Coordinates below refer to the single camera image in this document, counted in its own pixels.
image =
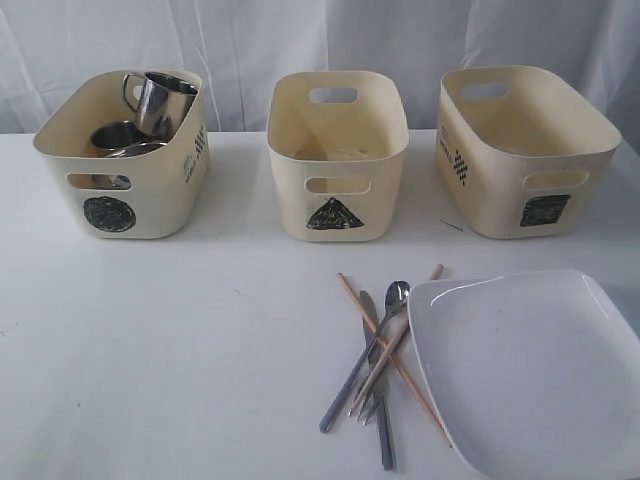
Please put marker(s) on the wooden chopstick long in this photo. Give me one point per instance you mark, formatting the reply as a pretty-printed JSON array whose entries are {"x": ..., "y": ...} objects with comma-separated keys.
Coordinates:
[{"x": 397, "y": 363}]

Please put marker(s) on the steel spoon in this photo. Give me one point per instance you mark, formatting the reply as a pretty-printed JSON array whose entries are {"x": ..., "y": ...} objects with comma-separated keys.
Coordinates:
[{"x": 338, "y": 403}]

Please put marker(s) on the wooden chopstick pale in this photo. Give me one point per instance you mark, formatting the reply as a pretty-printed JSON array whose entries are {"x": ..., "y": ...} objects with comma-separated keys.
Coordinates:
[{"x": 385, "y": 357}]

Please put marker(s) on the steel mug front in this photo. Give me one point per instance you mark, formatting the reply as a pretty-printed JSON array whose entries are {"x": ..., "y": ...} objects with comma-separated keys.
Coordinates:
[{"x": 163, "y": 104}]

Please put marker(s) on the steel mug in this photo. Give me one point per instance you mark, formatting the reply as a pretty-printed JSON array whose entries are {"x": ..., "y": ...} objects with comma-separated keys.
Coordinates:
[
  {"x": 163, "y": 104},
  {"x": 116, "y": 135}
]

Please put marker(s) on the stainless steel bowl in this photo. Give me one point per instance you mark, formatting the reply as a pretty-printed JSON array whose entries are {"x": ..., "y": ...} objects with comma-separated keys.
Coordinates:
[{"x": 135, "y": 150}]

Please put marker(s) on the steel table knife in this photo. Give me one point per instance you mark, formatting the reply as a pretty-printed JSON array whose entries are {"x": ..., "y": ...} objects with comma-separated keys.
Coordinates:
[{"x": 381, "y": 416}]

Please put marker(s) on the cream bin with triangle mark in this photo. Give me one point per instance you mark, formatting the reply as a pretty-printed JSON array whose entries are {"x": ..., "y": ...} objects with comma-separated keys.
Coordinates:
[{"x": 337, "y": 142}]

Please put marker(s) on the small dark pin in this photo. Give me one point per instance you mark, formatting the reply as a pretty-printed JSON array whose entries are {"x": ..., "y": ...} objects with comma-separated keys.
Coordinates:
[{"x": 457, "y": 228}]

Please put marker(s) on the cream bin with circle mark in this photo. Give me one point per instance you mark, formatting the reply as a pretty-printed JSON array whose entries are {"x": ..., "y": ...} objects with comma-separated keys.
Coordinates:
[{"x": 146, "y": 196}]

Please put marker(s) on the steel fork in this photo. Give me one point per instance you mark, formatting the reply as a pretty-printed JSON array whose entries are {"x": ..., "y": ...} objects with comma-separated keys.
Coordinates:
[{"x": 368, "y": 407}]

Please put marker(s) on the cream bin with square mark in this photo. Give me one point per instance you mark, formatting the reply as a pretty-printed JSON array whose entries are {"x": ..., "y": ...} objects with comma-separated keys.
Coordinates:
[{"x": 519, "y": 149}]

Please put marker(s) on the white square plate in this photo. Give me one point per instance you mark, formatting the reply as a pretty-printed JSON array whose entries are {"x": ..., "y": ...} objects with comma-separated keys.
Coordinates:
[{"x": 532, "y": 375}]

